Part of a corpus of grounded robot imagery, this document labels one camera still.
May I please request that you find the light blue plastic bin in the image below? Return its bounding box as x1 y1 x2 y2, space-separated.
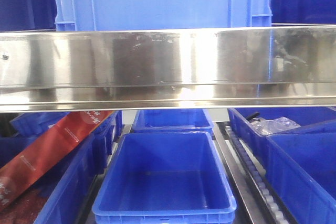
55 0 272 31

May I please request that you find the lower middle rear blue bin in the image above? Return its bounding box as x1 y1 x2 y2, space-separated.
131 109 214 135

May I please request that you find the lower middle front blue bin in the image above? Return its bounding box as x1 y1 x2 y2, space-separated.
92 132 237 223

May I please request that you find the clear plastic bag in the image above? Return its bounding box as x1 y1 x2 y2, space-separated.
250 116 301 135

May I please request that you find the lower right rear blue bin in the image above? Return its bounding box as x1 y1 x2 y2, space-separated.
228 106 335 165

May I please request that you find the lower left rear blue bin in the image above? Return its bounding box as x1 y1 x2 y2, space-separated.
10 110 123 175

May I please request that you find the lower left front blue bin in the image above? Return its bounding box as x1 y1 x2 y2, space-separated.
0 132 97 224

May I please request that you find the white roller track right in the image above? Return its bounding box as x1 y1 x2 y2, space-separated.
225 126 290 223

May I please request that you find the lower right front blue bin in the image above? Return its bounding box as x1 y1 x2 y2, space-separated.
266 133 335 223

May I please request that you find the red cardboard box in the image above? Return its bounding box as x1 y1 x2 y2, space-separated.
1 110 114 210

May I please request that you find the upper left dark blue bin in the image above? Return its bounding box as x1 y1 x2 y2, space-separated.
1 0 56 31

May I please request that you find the stainless steel shelf front rail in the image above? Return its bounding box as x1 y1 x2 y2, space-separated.
1 25 335 113

